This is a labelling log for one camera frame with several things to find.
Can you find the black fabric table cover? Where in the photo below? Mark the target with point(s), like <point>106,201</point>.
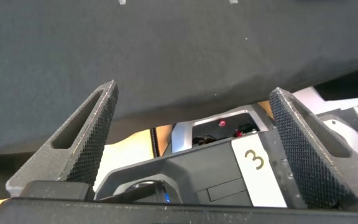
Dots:
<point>179,62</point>

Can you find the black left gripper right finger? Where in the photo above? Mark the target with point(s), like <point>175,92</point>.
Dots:
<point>309,161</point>

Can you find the black round base sensor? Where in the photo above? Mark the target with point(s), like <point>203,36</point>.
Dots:
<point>148,191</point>

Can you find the small red round button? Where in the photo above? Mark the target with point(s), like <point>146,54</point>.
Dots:
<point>222,123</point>

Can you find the grey robot base chassis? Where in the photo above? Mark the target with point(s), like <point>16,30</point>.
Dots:
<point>216,174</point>

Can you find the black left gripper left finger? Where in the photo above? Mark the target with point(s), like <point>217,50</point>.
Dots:
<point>82,146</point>

